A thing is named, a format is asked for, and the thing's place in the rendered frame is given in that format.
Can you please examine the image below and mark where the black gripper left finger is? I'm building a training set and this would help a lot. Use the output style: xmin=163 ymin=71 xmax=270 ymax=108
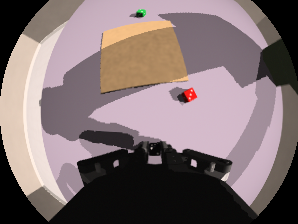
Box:
xmin=77 ymin=141 xmax=149 ymax=186

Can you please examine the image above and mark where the brown flat mat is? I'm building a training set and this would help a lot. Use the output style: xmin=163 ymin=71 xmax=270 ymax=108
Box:
xmin=100 ymin=21 xmax=188 ymax=93

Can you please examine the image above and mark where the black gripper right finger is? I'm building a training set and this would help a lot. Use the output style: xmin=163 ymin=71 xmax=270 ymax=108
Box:
xmin=161 ymin=141 xmax=233 ymax=182

